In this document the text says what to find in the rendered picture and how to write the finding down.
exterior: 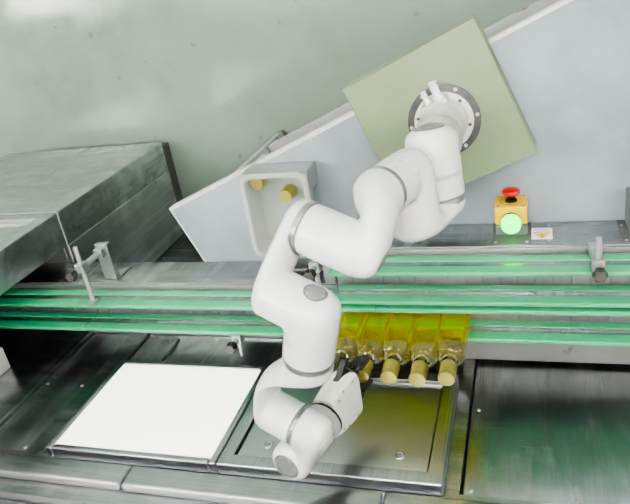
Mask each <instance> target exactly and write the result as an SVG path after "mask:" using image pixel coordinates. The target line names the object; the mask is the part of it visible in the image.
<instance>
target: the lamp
mask: <svg viewBox="0 0 630 504"><path fill-rule="evenodd" d="M521 224H522V220H521V217H520V216H519V215H518V214H516V213H513V212H510V213H506V214H505V215H503V217H502V218H501V228H502V230H503V231H504V232H505V233H508V234H514V233H517V232H518V231H519V230H520V228H521Z"/></svg>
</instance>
